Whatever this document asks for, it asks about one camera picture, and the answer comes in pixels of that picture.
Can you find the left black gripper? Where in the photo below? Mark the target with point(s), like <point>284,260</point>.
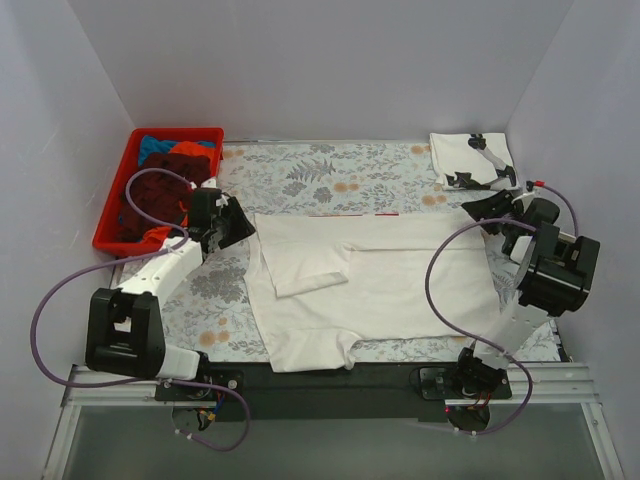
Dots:
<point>232,220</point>

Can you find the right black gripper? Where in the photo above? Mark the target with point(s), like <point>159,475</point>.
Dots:
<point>500,209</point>

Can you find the white Coca-Cola t-shirt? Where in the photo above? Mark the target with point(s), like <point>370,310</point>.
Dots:
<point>319,285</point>

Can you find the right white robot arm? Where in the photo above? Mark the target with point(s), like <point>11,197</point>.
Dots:
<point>555,275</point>

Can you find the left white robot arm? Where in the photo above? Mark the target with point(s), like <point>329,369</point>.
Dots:
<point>125,329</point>

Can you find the orange t-shirt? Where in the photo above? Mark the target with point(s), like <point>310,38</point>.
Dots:
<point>201,148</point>

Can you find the maroon t-shirt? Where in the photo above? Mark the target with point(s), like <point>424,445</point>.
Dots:
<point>161,196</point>

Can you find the folded white printed t-shirt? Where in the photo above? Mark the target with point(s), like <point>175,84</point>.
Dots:
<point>476,161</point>

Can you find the blue t-shirt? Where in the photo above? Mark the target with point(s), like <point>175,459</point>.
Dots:
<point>149,145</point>

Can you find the red plastic bin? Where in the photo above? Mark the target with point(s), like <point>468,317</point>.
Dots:
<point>105,237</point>

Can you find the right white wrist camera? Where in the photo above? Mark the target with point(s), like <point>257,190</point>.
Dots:
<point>525,197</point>

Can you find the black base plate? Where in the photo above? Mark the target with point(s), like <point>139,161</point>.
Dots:
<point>473,412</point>

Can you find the aluminium frame rail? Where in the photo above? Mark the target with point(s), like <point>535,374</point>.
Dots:
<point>553,382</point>

